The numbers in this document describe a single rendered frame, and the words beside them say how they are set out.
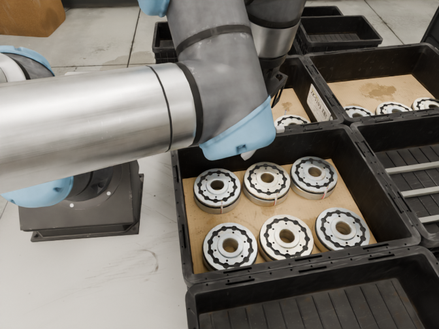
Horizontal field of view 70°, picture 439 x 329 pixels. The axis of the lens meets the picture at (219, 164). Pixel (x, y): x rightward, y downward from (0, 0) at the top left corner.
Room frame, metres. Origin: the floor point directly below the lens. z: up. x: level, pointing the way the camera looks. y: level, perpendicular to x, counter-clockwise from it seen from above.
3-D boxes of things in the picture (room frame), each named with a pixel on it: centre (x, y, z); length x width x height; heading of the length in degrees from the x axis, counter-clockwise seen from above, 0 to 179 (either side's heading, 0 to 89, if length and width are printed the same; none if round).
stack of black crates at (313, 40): (1.69, -0.65, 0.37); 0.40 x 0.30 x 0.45; 94
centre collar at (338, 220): (0.30, -0.24, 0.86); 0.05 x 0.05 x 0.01
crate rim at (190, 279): (0.35, -0.12, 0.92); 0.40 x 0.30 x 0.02; 100
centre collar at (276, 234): (0.28, -0.13, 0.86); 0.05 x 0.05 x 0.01
